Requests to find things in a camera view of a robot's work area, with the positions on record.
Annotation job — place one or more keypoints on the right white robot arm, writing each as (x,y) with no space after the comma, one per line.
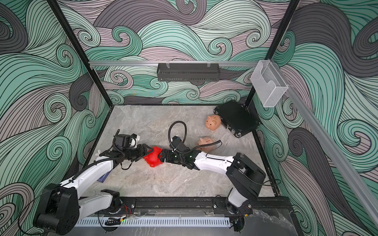
(246,176)

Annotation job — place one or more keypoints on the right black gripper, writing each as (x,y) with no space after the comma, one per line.
(169,158)

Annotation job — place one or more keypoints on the aluminium back rail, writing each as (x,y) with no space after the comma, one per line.
(168,63)

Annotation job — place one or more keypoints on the clear acrylic wall holder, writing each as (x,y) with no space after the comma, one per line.
(268,81)

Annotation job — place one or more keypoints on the black wall tray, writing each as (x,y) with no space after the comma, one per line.
(194,73)

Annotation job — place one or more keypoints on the red piggy bank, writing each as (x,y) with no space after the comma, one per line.
(153,159)

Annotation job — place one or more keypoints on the aluminium right rail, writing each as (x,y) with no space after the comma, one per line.
(304,106)

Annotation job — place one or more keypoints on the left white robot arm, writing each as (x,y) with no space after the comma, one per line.
(61,206)

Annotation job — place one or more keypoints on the blue card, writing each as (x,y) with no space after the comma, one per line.
(103,177)

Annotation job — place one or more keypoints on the black case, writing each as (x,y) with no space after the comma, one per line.
(236,118)

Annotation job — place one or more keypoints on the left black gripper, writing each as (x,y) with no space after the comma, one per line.
(141,153)

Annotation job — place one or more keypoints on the pink piggy bank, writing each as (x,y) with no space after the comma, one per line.
(213,122)
(205,141)

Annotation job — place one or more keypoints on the far pink piggy bank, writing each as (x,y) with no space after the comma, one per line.
(213,122)

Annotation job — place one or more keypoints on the aluminium rail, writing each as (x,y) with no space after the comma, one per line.
(168,63)
(304,106)

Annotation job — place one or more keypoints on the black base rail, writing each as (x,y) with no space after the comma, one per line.
(216,205)

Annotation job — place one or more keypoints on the near pink piggy bank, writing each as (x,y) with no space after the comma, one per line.
(205,141)

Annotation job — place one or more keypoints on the white slotted cable duct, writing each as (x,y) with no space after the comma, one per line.
(155,222)

